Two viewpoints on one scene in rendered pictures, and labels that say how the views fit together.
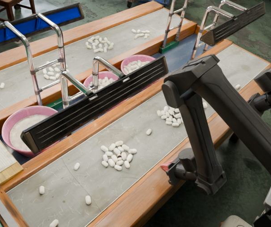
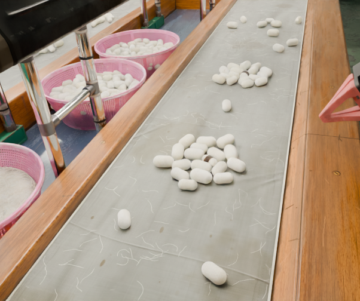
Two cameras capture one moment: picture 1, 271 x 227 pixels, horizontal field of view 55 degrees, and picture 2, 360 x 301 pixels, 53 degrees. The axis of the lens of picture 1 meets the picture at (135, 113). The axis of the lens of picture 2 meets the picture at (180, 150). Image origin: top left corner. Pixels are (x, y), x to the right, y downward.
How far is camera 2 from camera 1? 0.65 m
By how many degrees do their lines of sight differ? 18
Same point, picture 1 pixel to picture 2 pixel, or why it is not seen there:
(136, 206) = (344, 221)
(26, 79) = not seen: outside the picture
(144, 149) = (244, 132)
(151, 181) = (320, 163)
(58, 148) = (51, 203)
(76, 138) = (85, 168)
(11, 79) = not seen: outside the picture
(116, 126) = (156, 123)
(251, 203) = not seen: outside the picture
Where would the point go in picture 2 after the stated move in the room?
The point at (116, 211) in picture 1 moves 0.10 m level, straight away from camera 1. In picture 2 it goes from (310, 254) to (265, 202)
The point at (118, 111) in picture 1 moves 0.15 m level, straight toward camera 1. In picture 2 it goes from (143, 99) to (170, 129)
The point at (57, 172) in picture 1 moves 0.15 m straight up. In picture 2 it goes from (79, 258) to (49, 168)
